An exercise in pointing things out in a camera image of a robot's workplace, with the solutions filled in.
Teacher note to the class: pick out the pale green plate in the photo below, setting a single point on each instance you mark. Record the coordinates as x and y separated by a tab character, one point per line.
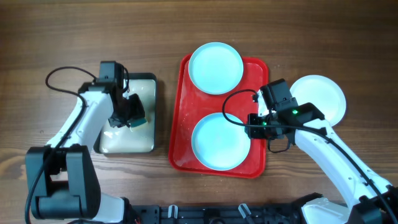
216	68

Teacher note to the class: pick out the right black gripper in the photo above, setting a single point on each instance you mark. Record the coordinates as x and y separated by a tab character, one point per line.
254	132

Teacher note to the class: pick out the black tray with soapy water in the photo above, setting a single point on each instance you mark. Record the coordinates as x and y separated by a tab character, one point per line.
140	139

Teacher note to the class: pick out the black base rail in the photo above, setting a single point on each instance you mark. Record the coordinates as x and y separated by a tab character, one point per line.
266	214

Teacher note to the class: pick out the red plastic tray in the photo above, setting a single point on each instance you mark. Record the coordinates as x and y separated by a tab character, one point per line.
191	105

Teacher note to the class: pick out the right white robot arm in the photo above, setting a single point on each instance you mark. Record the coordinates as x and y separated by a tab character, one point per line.
369	198

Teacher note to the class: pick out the light blue plate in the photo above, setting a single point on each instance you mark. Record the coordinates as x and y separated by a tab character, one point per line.
219	142

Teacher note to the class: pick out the white plate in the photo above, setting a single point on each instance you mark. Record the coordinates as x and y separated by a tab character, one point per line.
322	92

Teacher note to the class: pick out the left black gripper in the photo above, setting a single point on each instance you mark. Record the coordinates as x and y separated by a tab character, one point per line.
137	112

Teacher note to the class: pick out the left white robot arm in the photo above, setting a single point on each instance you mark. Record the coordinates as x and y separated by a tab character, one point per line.
61	177

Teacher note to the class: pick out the green yellow sponge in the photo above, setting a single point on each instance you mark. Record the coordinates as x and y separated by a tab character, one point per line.
137	123

